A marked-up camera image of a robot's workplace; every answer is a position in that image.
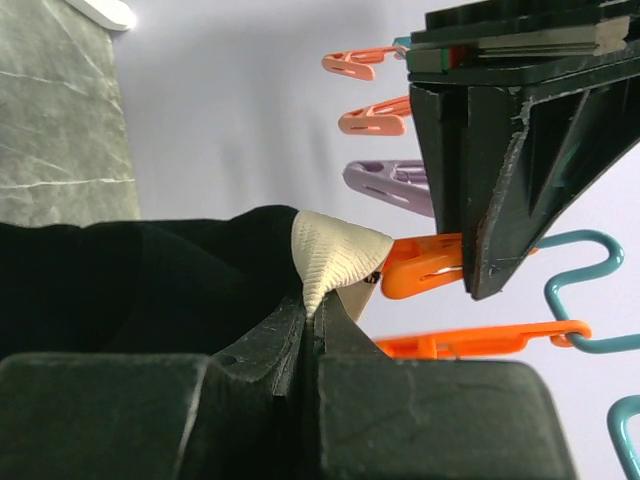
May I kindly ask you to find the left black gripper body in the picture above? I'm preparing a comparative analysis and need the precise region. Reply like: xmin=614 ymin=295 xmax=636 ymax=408
xmin=406 ymin=1 xmax=639 ymax=85

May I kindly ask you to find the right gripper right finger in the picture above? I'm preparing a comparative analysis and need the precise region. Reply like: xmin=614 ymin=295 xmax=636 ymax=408
xmin=306 ymin=293 xmax=577 ymax=479

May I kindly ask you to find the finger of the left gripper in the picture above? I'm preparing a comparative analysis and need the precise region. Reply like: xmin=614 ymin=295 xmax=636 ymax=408
xmin=408 ymin=82 xmax=521 ymax=236
xmin=464 ymin=58 xmax=639 ymax=300

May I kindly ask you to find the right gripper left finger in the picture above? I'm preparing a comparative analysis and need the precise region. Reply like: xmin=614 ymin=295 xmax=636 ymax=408
xmin=1 ymin=296 xmax=305 ymax=479

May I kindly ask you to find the orange clip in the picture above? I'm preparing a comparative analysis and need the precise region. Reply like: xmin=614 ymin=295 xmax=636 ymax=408
xmin=380 ymin=231 xmax=538 ymax=300
xmin=374 ymin=320 xmax=592 ymax=359

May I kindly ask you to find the black underwear beige waistband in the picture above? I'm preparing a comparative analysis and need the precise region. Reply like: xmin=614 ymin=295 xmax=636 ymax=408
xmin=1 ymin=205 xmax=393 ymax=356

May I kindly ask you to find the teal clip hanger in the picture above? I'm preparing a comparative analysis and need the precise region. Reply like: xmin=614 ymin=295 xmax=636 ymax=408
xmin=391 ymin=34 xmax=640 ymax=480

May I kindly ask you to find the salmon clip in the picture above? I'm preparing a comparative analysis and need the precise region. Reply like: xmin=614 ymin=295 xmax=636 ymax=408
xmin=338 ymin=96 xmax=411 ymax=136
xmin=321 ymin=45 xmax=409 ymax=81

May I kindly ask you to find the purple plastic clip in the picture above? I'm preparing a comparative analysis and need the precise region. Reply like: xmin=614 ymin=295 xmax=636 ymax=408
xmin=342 ymin=160 xmax=434 ymax=218

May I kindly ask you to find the salmon clip far left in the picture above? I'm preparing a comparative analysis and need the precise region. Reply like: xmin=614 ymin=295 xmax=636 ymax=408
xmin=321 ymin=45 xmax=409 ymax=81

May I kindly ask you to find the white and silver clothes rack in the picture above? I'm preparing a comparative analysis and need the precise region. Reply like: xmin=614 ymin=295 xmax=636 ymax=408
xmin=66 ymin=0 xmax=137 ymax=32

